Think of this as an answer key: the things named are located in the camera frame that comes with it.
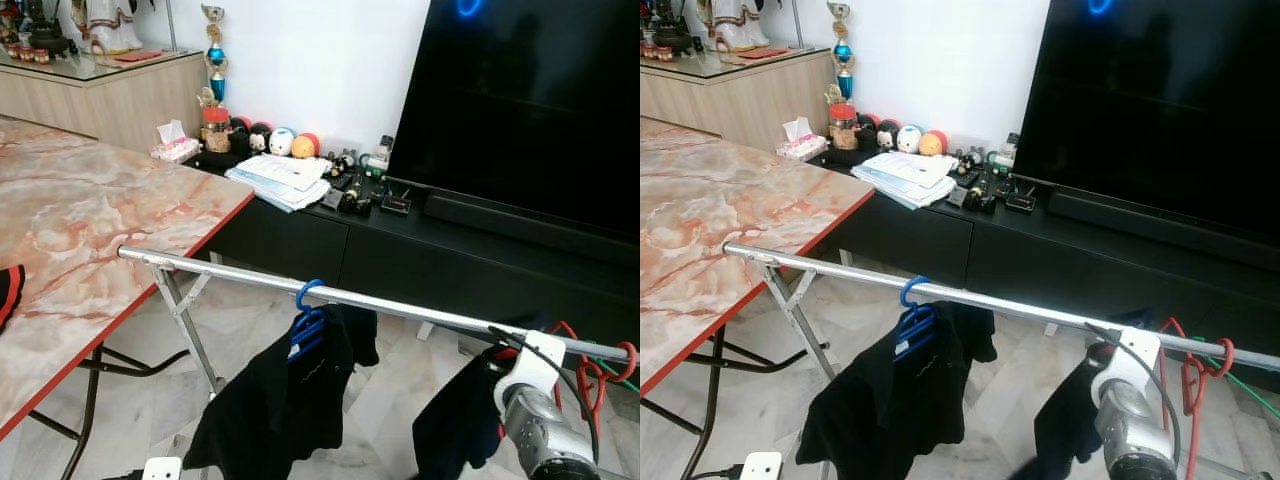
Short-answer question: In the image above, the dark navy garment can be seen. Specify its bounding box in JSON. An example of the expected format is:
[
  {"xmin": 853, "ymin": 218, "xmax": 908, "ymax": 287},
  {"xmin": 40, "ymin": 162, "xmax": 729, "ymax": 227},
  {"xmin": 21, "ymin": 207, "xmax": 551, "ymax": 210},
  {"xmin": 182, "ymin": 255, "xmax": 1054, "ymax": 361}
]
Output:
[
  {"xmin": 412, "ymin": 343, "xmax": 523, "ymax": 480},
  {"xmin": 1010, "ymin": 350, "xmax": 1111, "ymax": 480}
]

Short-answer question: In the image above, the red plastic hanger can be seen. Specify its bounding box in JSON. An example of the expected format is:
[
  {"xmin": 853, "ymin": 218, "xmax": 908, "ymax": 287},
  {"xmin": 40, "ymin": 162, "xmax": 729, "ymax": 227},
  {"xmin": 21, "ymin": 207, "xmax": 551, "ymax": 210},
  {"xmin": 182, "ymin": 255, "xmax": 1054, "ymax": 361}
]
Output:
[
  {"xmin": 545, "ymin": 320, "xmax": 638, "ymax": 433},
  {"xmin": 1160, "ymin": 318, "xmax": 1236, "ymax": 480}
]

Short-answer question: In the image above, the blue plastic hanger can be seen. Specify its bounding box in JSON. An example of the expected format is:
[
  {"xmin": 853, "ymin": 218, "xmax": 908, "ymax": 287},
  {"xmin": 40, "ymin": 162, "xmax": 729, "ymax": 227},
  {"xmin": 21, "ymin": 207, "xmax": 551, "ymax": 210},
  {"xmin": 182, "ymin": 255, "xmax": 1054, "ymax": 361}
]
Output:
[
  {"xmin": 294, "ymin": 279, "xmax": 331, "ymax": 363},
  {"xmin": 895, "ymin": 275, "xmax": 938, "ymax": 361}
]

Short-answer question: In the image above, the marble folding table red edge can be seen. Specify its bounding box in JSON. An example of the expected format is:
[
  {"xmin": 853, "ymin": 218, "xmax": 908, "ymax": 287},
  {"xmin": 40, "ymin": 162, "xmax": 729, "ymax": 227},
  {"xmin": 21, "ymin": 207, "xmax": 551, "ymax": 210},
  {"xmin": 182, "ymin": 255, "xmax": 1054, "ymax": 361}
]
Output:
[
  {"xmin": 640, "ymin": 118, "xmax": 878, "ymax": 480},
  {"xmin": 0, "ymin": 118, "xmax": 256, "ymax": 480}
]

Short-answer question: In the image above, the black soundbar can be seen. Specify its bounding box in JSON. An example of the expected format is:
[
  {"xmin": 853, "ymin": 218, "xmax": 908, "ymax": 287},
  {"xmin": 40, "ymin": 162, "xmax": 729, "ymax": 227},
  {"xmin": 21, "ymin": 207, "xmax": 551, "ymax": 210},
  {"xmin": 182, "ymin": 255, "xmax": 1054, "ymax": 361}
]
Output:
[
  {"xmin": 425, "ymin": 193, "xmax": 641, "ymax": 269},
  {"xmin": 1047, "ymin": 190, "xmax": 1280, "ymax": 263}
]

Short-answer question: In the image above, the black television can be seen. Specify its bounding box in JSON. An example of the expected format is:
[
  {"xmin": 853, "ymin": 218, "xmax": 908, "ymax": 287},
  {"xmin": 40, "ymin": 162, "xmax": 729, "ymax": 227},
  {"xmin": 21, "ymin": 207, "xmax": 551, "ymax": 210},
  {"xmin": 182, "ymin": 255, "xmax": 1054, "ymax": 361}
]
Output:
[
  {"xmin": 388, "ymin": 0, "xmax": 641, "ymax": 241},
  {"xmin": 1013, "ymin": 0, "xmax": 1280, "ymax": 241}
]

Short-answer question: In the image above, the pink tissue box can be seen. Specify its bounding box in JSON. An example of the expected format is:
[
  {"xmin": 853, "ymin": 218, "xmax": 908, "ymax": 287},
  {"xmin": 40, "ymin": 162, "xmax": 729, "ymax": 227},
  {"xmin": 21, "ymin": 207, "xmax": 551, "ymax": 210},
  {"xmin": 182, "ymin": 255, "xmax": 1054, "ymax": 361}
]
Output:
[
  {"xmin": 152, "ymin": 120, "xmax": 201, "ymax": 164},
  {"xmin": 778, "ymin": 117, "xmax": 829, "ymax": 161}
]

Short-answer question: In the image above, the red lidded jar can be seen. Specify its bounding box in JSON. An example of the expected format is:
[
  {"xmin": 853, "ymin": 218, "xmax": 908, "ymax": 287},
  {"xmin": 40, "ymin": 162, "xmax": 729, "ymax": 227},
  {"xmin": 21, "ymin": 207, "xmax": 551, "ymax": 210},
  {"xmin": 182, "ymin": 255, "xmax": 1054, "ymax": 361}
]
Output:
[
  {"xmin": 828, "ymin": 102, "xmax": 859, "ymax": 151},
  {"xmin": 200, "ymin": 104, "xmax": 233, "ymax": 155}
]

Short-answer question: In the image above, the white porcelain figurine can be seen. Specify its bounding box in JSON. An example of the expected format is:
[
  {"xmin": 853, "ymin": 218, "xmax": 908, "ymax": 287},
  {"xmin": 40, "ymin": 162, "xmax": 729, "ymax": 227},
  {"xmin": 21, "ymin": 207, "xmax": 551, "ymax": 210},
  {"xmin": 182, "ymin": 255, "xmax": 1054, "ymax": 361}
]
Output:
[
  {"xmin": 70, "ymin": 0, "xmax": 144, "ymax": 56},
  {"xmin": 697, "ymin": 0, "xmax": 771, "ymax": 53}
]

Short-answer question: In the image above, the silver metal clothes rack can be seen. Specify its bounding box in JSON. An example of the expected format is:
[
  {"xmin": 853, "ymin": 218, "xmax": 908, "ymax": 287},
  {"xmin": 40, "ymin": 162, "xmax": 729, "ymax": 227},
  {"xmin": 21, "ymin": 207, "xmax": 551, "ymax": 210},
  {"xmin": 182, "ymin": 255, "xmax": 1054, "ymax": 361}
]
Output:
[
  {"xmin": 722, "ymin": 241, "xmax": 1280, "ymax": 401},
  {"xmin": 117, "ymin": 245, "xmax": 641, "ymax": 401}
]

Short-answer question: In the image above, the white paper stack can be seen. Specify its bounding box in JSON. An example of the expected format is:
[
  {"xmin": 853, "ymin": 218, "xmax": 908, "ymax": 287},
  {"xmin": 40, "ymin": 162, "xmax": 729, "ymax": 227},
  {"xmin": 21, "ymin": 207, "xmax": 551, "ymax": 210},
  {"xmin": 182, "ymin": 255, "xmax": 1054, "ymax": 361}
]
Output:
[
  {"xmin": 852, "ymin": 150, "xmax": 961, "ymax": 211},
  {"xmin": 225, "ymin": 153, "xmax": 333, "ymax": 213}
]

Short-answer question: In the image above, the blue gold trophy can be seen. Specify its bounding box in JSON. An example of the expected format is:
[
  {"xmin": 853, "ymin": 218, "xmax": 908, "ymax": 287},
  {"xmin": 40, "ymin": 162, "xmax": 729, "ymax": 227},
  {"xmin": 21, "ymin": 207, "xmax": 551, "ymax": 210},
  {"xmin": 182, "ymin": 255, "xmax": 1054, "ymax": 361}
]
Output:
[
  {"xmin": 198, "ymin": 4, "xmax": 231, "ymax": 109},
  {"xmin": 826, "ymin": 0, "xmax": 859, "ymax": 104}
]

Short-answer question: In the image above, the black polo shirt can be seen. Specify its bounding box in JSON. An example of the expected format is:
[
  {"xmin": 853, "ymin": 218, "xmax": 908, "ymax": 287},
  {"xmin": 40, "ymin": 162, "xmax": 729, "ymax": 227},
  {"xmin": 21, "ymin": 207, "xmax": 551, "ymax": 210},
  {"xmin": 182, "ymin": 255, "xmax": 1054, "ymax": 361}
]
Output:
[
  {"xmin": 795, "ymin": 300, "xmax": 998, "ymax": 480},
  {"xmin": 183, "ymin": 303, "xmax": 379, "ymax": 480}
]

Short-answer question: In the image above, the black red garment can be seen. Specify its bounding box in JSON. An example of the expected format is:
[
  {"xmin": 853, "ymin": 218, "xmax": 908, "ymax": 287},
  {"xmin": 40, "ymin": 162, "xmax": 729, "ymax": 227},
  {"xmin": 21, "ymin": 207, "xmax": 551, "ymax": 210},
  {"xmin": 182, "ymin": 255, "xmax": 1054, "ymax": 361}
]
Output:
[{"xmin": 0, "ymin": 264, "xmax": 27, "ymax": 333}]

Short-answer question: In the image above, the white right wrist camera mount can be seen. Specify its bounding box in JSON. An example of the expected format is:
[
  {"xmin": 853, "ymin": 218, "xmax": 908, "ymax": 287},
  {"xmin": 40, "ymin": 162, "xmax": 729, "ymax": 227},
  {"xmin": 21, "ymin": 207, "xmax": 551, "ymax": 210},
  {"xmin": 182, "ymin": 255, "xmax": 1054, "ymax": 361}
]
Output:
[
  {"xmin": 493, "ymin": 330, "xmax": 568, "ymax": 414},
  {"xmin": 1090, "ymin": 327, "xmax": 1163, "ymax": 406}
]

